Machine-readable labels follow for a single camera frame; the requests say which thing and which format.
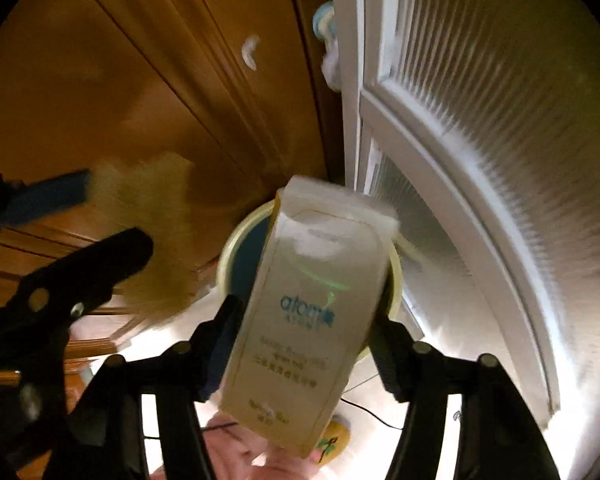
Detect light blue plastic object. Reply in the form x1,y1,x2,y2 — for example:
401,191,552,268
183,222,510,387
312,2,337,44

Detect yellow and white box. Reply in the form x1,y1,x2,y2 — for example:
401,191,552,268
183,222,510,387
220,175,400,459

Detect brown wooden cabinet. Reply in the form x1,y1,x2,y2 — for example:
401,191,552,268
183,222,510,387
0,0,347,466

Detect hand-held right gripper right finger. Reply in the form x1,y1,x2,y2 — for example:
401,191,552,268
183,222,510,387
370,310,561,480

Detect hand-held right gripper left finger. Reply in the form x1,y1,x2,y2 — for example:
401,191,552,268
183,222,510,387
44,294,245,480

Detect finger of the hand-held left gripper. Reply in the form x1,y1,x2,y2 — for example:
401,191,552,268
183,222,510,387
0,170,93,242
0,227,155,333

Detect thin black floor cable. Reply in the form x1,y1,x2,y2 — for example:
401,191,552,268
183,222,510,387
200,395,407,442

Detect clear cabinet knob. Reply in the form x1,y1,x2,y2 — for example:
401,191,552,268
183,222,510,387
239,34,262,71

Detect round trash bin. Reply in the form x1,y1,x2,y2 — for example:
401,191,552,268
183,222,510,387
215,200,406,362

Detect white fluffy object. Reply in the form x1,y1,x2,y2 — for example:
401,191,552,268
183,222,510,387
319,47,346,92

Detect yellow slipper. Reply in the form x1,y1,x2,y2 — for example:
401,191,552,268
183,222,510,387
312,414,353,466

